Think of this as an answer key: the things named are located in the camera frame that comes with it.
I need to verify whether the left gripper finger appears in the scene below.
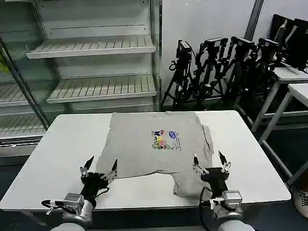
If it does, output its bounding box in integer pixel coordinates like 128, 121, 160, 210
101, 158, 118, 181
80, 155, 95, 179

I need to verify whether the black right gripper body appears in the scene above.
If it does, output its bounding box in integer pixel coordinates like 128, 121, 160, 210
200, 167, 229, 193

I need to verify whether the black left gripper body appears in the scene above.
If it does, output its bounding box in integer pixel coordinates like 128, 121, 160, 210
80, 172, 110, 202

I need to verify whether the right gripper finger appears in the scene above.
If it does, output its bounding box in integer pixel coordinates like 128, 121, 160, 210
192, 156, 209, 177
218, 150, 232, 173

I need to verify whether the grey printed t-shirt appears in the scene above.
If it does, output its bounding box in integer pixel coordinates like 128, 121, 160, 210
95, 111, 215, 198

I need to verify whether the person's foot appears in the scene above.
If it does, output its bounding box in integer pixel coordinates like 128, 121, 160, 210
293, 184, 308, 219

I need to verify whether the glass-fronted shelf cabinet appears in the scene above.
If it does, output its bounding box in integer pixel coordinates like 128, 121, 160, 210
0, 0, 51, 167

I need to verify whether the white empty desk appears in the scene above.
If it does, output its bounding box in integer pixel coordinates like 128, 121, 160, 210
258, 83, 308, 187

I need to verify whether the white desk with monitors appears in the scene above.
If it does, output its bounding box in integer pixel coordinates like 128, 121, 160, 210
251, 66, 308, 132

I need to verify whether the white empty shelf rack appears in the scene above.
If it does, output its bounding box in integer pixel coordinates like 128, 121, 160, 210
26, 0, 162, 114

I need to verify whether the black computer monitor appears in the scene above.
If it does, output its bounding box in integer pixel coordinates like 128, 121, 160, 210
271, 13, 297, 50
285, 18, 308, 71

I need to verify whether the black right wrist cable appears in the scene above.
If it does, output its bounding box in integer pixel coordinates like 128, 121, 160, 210
198, 186, 216, 231

